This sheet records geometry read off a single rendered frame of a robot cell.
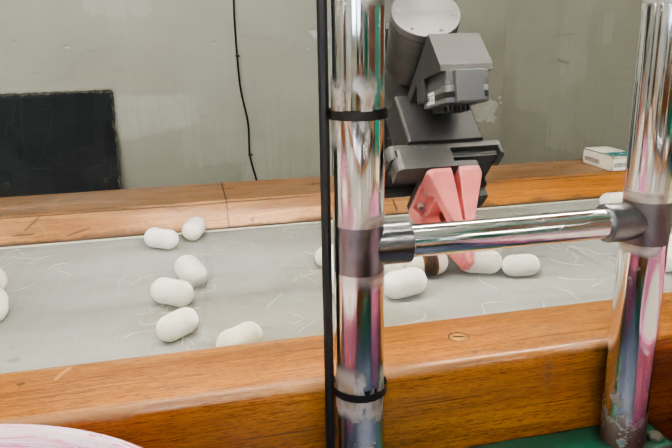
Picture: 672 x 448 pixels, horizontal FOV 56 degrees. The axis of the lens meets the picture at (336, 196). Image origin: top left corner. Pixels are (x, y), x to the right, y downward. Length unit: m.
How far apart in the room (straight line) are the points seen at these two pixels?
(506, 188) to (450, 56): 0.30
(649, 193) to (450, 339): 0.13
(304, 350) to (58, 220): 0.39
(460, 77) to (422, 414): 0.25
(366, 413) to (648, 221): 0.16
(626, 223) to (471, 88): 0.19
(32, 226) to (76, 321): 0.22
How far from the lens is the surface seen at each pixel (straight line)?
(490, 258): 0.53
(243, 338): 0.40
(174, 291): 0.48
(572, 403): 0.40
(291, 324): 0.45
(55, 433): 0.31
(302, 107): 2.61
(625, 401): 0.38
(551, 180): 0.79
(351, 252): 0.28
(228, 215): 0.67
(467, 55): 0.50
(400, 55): 0.54
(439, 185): 0.51
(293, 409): 0.33
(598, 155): 0.87
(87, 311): 0.50
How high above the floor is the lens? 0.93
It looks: 14 degrees down
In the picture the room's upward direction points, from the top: 1 degrees counter-clockwise
